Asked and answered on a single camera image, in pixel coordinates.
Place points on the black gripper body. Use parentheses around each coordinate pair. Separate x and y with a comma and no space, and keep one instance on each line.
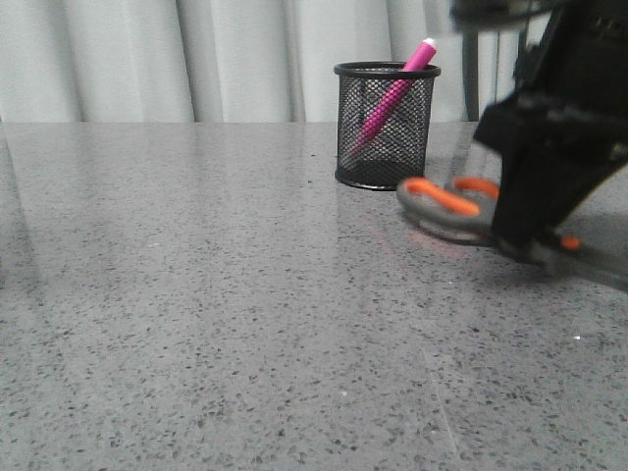
(562,131)

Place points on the grey orange scissors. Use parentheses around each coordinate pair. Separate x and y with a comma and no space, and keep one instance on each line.
(463,211)

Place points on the pink marker pen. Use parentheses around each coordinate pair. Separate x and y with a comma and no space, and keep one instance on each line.
(419,60)

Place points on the black mesh pen holder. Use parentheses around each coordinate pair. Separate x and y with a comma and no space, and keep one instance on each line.
(399,150)

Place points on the white curtain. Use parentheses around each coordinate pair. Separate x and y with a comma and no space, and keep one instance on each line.
(225,61)

